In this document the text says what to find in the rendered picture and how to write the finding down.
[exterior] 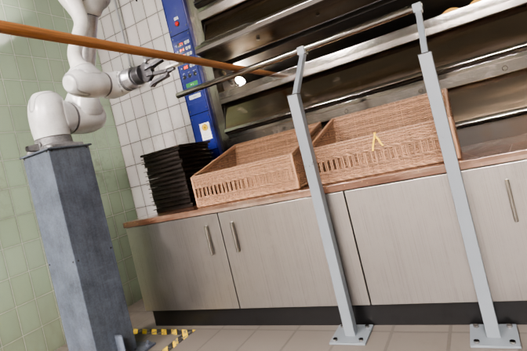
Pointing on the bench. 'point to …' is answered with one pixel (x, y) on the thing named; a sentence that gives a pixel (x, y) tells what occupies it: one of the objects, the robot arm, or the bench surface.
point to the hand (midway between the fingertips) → (172, 61)
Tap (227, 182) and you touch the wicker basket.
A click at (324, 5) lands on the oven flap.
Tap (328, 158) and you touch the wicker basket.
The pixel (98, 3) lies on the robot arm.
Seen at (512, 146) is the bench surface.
